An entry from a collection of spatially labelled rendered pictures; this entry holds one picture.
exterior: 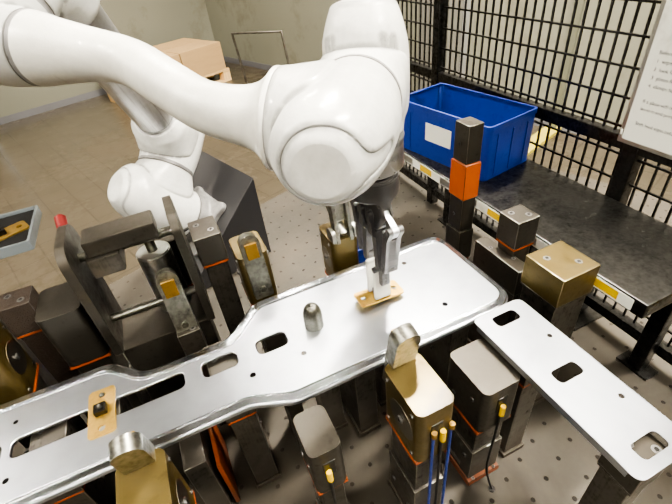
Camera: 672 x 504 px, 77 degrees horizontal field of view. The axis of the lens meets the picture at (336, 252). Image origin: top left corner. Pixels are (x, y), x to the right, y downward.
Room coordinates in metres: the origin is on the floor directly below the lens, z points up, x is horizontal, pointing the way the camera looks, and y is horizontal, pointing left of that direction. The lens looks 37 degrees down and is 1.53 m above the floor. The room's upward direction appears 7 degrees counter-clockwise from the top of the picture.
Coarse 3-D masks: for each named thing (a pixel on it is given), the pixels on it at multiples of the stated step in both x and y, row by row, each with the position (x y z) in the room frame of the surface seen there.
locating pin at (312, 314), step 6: (306, 306) 0.50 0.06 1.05; (312, 306) 0.49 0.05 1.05; (318, 306) 0.50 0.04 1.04; (306, 312) 0.49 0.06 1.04; (312, 312) 0.49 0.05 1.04; (318, 312) 0.49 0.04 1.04; (306, 318) 0.48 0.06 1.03; (312, 318) 0.48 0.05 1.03; (318, 318) 0.48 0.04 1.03; (306, 324) 0.49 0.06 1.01; (312, 324) 0.48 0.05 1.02; (318, 324) 0.48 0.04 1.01; (312, 330) 0.48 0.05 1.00; (318, 330) 0.48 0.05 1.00
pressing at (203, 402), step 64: (448, 256) 0.63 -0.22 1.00; (256, 320) 0.52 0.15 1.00; (384, 320) 0.49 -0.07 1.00; (448, 320) 0.47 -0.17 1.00; (64, 384) 0.43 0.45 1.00; (128, 384) 0.42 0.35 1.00; (192, 384) 0.41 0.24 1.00; (256, 384) 0.39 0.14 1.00; (320, 384) 0.38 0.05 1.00; (0, 448) 0.34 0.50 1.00; (64, 448) 0.33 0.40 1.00
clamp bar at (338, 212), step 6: (342, 204) 0.68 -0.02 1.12; (348, 204) 0.68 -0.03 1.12; (330, 210) 0.67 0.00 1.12; (336, 210) 0.68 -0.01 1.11; (342, 210) 0.68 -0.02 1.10; (348, 210) 0.67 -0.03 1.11; (330, 216) 0.67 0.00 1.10; (336, 216) 0.67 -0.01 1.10; (342, 216) 0.68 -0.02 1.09; (348, 216) 0.67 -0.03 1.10; (330, 222) 0.68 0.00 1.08; (336, 222) 0.66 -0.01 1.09; (348, 222) 0.67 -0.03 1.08; (336, 228) 0.66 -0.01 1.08; (348, 228) 0.67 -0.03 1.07; (336, 234) 0.66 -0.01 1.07; (348, 234) 0.67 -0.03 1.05
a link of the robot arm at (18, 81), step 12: (0, 0) 0.69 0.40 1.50; (12, 0) 0.70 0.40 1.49; (24, 0) 0.71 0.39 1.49; (36, 0) 0.73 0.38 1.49; (0, 12) 0.66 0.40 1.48; (48, 12) 0.75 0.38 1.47; (0, 24) 0.65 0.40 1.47; (0, 36) 0.64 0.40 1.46; (0, 48) 0.63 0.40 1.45; (0, 60) 0.63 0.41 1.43; (0, 72) 0.64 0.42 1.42; (12, 72) 0.64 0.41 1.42; (0, 84) 0.67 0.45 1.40; (12, 84) 0.66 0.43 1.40; (24, 84) 0.66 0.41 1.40
